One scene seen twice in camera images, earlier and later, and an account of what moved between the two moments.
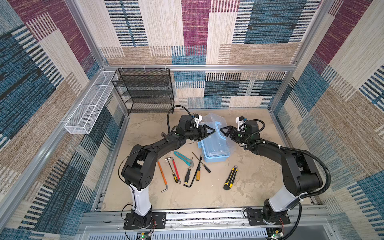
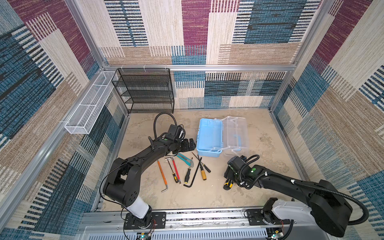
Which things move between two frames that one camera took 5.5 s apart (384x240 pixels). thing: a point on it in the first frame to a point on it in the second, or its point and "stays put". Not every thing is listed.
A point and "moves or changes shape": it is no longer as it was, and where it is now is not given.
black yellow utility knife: (231, 179) stays put
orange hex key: (167, 186) stays put
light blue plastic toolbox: (218, 146) moves or changes shape
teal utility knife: (186, 160) stays put
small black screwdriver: (205, 166) stays put
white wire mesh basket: (86, 114) stays put
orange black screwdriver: (198, 173) moves or changes shape
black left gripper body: (195, 134) to (183, 146)
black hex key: (194, 175) stays put
